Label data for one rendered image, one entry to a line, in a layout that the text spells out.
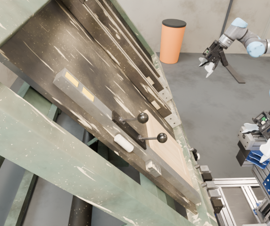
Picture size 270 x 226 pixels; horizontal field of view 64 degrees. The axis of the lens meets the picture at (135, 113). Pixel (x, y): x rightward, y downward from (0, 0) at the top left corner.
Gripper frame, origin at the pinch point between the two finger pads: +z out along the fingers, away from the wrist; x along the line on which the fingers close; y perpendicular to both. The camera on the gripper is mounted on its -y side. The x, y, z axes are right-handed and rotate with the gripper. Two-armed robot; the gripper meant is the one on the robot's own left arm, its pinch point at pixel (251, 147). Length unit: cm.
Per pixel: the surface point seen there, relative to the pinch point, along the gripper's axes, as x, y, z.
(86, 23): -60, 73, 8
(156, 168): 1.0, 26.1, 26.9
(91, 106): -1, 61, 12
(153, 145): -14.8, 24.2, 29.2
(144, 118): 2.6, 45.1, 5.6
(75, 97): -1, 67, 11
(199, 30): -414, -138, 21
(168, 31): -354, -60, 45
